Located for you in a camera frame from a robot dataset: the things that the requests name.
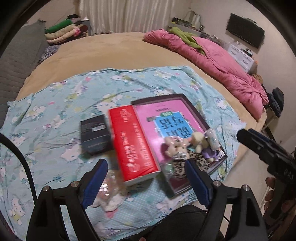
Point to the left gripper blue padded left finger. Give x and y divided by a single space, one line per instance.
92 181

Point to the pink quilted duvet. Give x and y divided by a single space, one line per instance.
220 65

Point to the person's hand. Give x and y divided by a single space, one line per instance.
279 209

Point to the cluttered dresser with mirror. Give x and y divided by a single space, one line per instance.
190 23

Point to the dark floral cloth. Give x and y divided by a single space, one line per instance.
48 53

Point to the dark clothes pile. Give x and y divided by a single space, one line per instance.
276 101

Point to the Hello Kitty blue cloth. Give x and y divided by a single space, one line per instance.
45 126

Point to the pink book box tray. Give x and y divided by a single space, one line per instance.
172 115

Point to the leopard print scrunchie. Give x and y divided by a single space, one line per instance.
179 165

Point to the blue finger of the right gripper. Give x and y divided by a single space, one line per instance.
267 143

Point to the white pleated curtain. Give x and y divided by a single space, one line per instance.
131 16

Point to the red tissue box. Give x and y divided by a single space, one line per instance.
135 158

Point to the white drawer cabinet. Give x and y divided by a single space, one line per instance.
248 64

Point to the tan bed blanket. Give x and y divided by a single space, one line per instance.
119 51

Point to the dark blue small box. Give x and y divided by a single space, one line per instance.
95 136

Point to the cream plush bear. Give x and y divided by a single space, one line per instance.
201 146

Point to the stack of folded clothes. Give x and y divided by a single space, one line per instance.
71 28

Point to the white tissue roll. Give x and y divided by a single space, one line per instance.
212 139

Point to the black wall television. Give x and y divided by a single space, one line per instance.
246 29

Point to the green tissue pack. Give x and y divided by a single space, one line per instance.
167 170

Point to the grey quilted sofa cover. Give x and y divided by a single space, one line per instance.
18 61

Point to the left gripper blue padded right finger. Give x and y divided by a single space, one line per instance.
200 182

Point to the green garment on duvet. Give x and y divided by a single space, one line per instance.
187 38

